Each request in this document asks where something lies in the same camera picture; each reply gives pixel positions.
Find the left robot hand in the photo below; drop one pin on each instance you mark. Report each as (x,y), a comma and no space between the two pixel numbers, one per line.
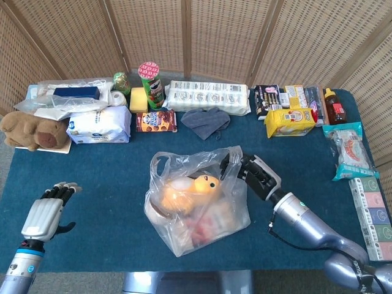
(43,214)

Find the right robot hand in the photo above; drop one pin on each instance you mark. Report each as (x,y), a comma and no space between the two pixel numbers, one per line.
(260,177)

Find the clear plastic shopping bag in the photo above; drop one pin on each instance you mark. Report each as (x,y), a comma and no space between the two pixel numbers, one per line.
(183,165)

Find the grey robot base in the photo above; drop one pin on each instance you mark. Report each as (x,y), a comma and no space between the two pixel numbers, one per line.
(183,283)

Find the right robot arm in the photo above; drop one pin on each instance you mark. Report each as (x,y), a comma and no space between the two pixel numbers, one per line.
(306,220)

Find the teal snack packet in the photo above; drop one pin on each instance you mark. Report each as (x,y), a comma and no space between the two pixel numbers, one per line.
(349,153)

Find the crumpled clear plastic bag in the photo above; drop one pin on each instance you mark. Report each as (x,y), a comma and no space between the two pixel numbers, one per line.
(46,105)

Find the yellow cracker pack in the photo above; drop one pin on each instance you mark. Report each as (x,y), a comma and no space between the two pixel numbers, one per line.
(289,122)

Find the white flat board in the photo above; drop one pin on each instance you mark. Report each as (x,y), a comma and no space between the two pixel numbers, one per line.
(65,147)

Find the teal felt table cover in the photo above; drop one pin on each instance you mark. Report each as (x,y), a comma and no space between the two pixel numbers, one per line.
(107,183)

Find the orange plush toy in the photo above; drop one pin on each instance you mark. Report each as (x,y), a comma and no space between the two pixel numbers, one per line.
(186,193)

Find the grey cloth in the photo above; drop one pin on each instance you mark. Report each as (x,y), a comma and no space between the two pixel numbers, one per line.
(205,122)

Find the black pink snack pack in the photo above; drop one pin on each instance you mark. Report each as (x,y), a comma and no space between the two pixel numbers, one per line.
(266,99)

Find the brown capybara plush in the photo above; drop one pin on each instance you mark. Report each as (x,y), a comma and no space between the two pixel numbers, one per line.
(33,131)

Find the white yellow small box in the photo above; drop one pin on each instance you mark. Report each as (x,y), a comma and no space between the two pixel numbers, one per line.
(295,95)

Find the dark purple long package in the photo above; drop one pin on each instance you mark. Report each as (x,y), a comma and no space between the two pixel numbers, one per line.
(315,104)

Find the long white paper towel pack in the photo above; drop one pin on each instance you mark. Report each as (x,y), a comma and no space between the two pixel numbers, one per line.
(205,98)

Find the amber honey bottle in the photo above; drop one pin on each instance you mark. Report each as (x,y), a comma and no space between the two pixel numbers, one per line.
(335,108)

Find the white blue tissue pack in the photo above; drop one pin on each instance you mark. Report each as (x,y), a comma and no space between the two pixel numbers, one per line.
(98,125)

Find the beige tape roll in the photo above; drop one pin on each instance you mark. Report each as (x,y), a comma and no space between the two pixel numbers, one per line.
(156,214)

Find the brown panda cookie box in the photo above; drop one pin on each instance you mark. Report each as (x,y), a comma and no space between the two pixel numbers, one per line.
(156,121)

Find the multicolour pocket tissue pack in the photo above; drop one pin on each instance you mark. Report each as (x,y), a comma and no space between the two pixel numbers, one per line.
(372,217)

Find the dark blue box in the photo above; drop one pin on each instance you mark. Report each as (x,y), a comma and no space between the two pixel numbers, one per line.
(76,92)

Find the green Pringles can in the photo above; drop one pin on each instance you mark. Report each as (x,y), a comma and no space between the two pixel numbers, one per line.
(153,92)

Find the white tape roll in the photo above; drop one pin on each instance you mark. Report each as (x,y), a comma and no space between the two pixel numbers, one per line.
(118,98)

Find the yellow sponge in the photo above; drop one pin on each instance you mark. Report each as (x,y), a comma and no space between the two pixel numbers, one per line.
(138,99)

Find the wicker folding screen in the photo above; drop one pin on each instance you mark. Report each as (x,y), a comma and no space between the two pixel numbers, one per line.
(220,36)

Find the green egg-shaped bottle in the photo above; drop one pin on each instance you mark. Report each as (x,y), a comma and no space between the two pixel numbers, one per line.
(122,82)

